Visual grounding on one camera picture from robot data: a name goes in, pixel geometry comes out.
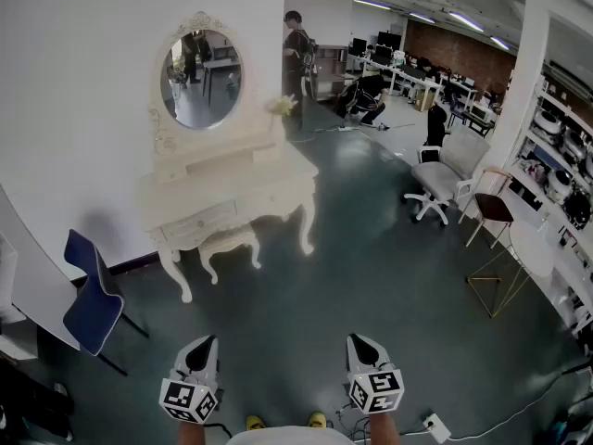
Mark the grey office chair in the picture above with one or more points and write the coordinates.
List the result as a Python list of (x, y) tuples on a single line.
[(435, 174)]

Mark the white carved stool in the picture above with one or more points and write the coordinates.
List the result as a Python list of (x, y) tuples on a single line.
[(229, 244)]

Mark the person's left forearm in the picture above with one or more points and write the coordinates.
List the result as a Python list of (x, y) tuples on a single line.
[(191, 434)]

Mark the white microwave oven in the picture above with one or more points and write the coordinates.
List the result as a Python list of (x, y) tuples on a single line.
[(482, 110)]

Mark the oval mirror with carved frame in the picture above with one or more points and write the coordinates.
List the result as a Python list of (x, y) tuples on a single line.
[(201, 81)]

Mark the person's left yellow shoe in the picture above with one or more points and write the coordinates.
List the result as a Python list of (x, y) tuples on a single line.
[(255, 423)]

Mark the row of round white appliances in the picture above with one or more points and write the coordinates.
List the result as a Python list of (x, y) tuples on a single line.
[(546, 123)]

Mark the person's right yellow shoe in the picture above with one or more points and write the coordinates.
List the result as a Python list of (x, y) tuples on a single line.
[(317, 419)]

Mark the person's yellow shoe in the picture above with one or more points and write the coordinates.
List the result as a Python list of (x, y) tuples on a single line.
[(317, 419), (255, 423)]

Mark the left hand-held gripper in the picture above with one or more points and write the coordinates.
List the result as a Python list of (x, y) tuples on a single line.
[(187, 399)]

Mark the artificial flower bouquet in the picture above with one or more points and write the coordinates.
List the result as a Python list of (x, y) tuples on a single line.
[(280, 105)]

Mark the white ornate dressing table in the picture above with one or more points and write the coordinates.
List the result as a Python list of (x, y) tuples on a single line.
[(231, 179)]

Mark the white floor power strip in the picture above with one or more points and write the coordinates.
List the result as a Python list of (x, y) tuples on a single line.
[(345, 128), (436, 427)]

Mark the wooden open cabinet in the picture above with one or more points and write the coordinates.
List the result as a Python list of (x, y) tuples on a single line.
[(331, 60)]

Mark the person's white shirt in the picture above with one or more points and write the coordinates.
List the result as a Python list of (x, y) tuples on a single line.
[(287, 436)]

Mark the cardboard box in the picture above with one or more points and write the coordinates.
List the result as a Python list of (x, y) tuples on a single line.
[(424, 99)]

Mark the wooden chair with dark seat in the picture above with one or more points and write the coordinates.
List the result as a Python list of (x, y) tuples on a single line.
[(493, 207)]

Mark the ceiling strip light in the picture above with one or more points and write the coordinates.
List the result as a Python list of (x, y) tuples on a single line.
[(465, 21), (499, 42), (421, 17), (370, 3)]

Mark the row of white office desks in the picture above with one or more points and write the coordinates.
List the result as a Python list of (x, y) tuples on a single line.
[(407, 78)]

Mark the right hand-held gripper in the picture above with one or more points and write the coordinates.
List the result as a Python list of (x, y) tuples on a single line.
[(377, 392)]

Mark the white ceramic vase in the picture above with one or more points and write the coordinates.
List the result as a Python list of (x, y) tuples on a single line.
[(276, 130)]

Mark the person's right forearm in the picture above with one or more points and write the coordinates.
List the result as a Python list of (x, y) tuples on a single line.
[(383, 429)]

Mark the row of black monitors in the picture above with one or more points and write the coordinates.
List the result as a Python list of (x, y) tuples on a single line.
[(389, 40)]

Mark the round table with gold frame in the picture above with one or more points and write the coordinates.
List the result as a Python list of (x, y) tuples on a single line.
[(530, 248)]

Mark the white storage shelf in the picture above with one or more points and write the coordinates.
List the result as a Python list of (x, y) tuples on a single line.
[(528, 193)]

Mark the black office chair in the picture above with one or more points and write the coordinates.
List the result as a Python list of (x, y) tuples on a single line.
[(435, 123)]

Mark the blue upholstered chair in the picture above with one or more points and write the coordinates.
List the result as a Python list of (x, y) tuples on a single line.
[(92, 304)]

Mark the white desk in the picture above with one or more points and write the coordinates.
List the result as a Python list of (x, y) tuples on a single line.
[(32, 267)]

